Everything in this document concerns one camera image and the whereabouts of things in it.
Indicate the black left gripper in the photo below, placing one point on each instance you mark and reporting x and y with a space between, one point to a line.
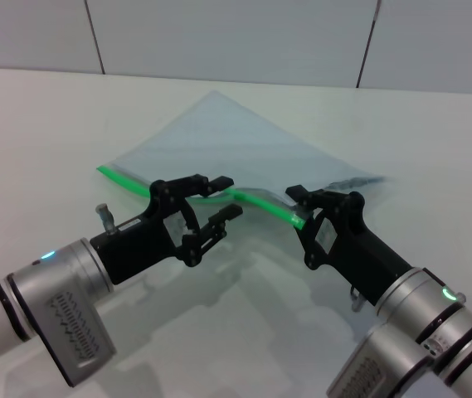
140 244

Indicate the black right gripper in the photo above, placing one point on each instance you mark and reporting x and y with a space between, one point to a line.
360 261

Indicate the clear green-zipper document bag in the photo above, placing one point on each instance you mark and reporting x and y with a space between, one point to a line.
227 132

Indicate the green zipper slider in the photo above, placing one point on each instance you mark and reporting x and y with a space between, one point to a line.
243 195

